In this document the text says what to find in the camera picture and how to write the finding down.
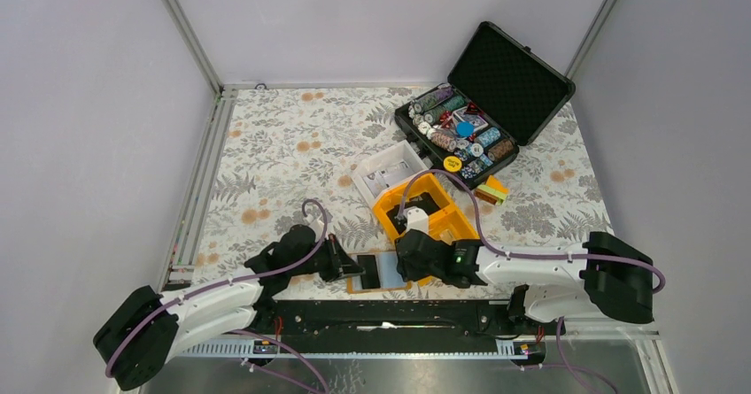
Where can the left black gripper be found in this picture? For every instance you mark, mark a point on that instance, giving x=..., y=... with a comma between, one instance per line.
x=340, y=262

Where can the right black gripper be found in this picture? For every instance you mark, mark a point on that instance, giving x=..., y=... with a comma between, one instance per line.
x=408, y=273

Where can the black VIP card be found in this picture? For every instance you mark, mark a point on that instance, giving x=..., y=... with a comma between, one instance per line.
x=370, y=279

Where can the orange card holder wallet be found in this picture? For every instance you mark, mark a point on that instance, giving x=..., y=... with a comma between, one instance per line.
x=379, y=275

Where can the yellow divided plastic bin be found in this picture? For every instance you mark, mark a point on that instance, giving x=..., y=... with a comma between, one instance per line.
x=432, y=237

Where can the clear plastic card bin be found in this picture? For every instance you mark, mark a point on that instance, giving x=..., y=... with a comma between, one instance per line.
x=386, y=170

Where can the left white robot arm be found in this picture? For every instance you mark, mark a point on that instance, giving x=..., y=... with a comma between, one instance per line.
x=150, y=328

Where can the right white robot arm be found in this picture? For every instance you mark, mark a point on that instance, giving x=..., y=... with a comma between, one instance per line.
x=603, y=274

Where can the playing card deck box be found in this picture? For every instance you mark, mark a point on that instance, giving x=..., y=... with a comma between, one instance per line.
x=478, y=121

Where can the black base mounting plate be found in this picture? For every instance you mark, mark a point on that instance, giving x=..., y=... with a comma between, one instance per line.
x=398, y=327

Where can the yellow round dealer button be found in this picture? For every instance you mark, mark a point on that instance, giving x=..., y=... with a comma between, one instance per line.
x=452, y=164

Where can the orange sticky note block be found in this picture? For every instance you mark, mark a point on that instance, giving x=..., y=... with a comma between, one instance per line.
x=492, y=191

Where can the blue round chip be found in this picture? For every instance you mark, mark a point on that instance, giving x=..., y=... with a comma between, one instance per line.
x=464, y=129

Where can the black poker chip case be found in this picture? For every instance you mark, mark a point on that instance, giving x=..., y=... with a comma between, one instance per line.
x=495, y=77

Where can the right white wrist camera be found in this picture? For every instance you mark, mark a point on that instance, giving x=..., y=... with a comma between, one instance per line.
x=417, y=220

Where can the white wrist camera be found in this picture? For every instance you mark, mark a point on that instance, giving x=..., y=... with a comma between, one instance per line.
x=417, y=220
x=319, y=226

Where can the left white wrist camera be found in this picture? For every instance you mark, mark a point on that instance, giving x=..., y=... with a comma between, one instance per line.
x=319, y=226

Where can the aluminium frame rail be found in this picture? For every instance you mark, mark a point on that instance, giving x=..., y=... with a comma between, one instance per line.
x=181, y=257

